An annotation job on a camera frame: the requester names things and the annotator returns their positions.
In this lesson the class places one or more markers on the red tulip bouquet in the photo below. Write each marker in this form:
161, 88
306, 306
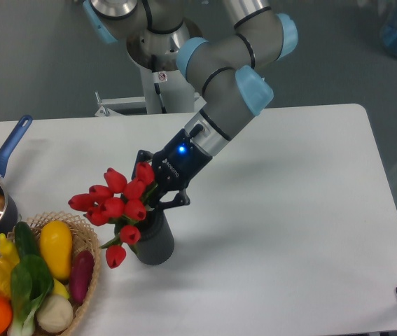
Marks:
122, 203

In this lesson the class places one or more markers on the green bok choy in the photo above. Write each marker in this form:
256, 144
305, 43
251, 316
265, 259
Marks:
31, 282

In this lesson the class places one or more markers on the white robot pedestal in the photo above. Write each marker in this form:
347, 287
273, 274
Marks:
165, 88

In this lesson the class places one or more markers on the yellow squash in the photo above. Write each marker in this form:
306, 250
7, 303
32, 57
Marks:
56, 248

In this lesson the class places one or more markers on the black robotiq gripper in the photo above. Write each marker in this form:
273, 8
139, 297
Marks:
173, 168

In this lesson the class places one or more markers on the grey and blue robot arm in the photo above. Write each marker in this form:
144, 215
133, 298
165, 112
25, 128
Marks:
225, 74

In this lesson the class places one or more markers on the dark grey ribbed vase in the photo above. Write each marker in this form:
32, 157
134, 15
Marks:
151, 240

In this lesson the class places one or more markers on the small yellow vegetable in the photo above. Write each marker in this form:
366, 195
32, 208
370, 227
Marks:
60, 289

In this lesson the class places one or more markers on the green cucumber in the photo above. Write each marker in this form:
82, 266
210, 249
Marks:
25, 241

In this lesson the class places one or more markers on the beige garlic bulb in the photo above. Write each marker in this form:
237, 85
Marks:
55, 314

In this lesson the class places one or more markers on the purple eggplant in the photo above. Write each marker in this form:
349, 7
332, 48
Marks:
81, 275

